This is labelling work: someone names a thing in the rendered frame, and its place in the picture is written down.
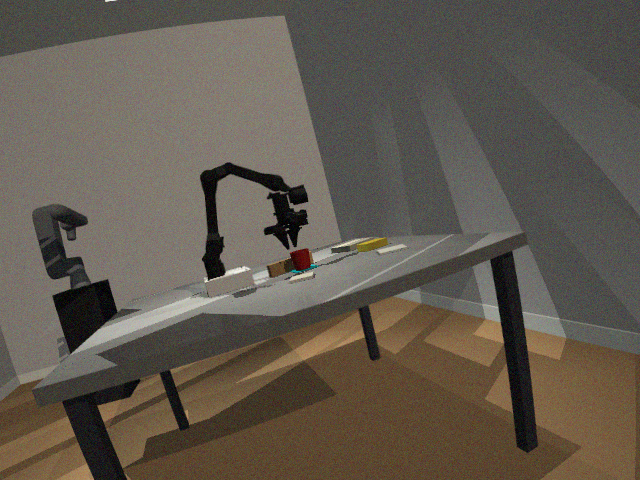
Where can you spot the yellow block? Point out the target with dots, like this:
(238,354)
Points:
(371,245)

